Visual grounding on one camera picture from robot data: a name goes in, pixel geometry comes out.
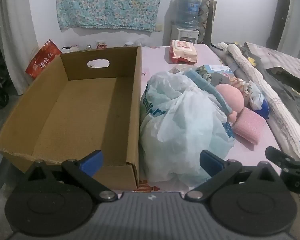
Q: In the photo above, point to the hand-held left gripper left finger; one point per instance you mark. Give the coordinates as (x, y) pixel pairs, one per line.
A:
(92, 162)

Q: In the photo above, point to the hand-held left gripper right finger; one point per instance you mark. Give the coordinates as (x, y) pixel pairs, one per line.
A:
(210, 162)

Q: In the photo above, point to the pink sponge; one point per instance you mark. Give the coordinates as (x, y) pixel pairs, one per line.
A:
(247, 125)

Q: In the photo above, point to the blue white wipes pack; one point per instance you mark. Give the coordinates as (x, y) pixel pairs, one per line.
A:
(261, 105)

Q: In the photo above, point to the brown cardboard box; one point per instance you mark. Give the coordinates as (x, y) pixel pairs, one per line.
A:
(72, 110)

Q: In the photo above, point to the pink plush toy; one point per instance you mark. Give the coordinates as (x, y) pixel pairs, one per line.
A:
(230, 97)

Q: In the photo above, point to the light blue towel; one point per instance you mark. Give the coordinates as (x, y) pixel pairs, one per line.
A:
(205, 85)

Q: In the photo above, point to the green white scrunched cloth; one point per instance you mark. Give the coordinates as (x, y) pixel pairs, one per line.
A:
(205, 73)

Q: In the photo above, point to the white blue plastic bag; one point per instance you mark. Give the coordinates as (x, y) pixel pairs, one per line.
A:
(180, 132)

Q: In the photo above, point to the white rolled quilt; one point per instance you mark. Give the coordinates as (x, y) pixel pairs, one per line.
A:
(265, 90)

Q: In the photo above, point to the grey blanket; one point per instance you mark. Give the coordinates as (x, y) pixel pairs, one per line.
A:
(285, 60)

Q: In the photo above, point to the white printed carton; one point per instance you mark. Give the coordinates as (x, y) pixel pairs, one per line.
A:
(218, 69)

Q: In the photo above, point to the small printed packet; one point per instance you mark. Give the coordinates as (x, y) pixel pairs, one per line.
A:
(177, 70)

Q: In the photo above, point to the red wipes pack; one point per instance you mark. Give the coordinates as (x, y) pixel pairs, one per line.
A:
(183, 51)

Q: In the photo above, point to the red printed bag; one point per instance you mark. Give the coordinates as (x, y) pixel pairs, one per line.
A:
(43, 57)

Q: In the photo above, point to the white water dispenser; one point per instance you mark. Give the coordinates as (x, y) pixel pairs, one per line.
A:
(185, 35)

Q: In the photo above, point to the patterned fabric panel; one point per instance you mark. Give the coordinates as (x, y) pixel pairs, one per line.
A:
(206, 20)

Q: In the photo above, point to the blue water bottle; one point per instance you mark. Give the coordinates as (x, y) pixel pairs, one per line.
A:
(188, 12)

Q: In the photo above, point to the white curtain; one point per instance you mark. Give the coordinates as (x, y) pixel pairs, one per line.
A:
(15, 30)

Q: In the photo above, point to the floral wall cloth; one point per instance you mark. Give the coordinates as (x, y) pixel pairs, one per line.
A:
(110, 2)

